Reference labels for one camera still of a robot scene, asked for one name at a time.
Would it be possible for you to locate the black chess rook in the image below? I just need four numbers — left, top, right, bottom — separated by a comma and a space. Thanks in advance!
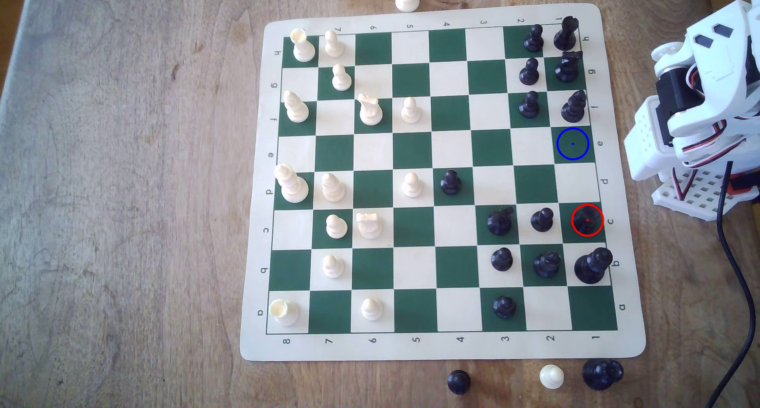
573, 206, 602, 235
553, 16, 580, 51

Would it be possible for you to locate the white chess knight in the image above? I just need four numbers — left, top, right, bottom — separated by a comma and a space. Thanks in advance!
355, 212, 384, 240
357, 93, 384, 127

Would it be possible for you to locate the green white chess mat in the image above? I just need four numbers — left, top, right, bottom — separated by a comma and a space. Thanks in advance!
239, 3, 647, 362

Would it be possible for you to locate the white chess bishop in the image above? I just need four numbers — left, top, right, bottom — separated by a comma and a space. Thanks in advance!
283, 90, 310, 123

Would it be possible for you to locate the black chess knight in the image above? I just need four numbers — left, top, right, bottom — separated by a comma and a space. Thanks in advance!
555, 51, 584, 82
487, 206, 515, 237

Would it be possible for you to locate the white chess rook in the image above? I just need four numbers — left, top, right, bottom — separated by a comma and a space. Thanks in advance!
268, 299, 300, 327
290, 28, 317, 63

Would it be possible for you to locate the black chess bishop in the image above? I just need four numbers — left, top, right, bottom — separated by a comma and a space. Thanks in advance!
533, 251, 562, 279
561, 90, 587, 124

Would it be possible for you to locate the black chess king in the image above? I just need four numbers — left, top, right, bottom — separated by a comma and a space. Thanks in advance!
574, 247, 614, 285

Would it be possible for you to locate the black chess queen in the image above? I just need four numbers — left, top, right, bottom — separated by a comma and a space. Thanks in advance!
582, 359, 624, 391

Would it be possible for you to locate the white pawn d7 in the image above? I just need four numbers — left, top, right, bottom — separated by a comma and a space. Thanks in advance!
321, 172, 346, 203

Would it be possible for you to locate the orange clamp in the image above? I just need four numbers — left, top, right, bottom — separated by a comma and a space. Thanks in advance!
729, 173, 760, 199

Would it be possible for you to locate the white perforated base plate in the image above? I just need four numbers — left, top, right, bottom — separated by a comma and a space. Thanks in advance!
652, 167, 756, 222

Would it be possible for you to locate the black cable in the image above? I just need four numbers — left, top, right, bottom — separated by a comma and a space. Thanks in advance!
705, 160, 758, 408

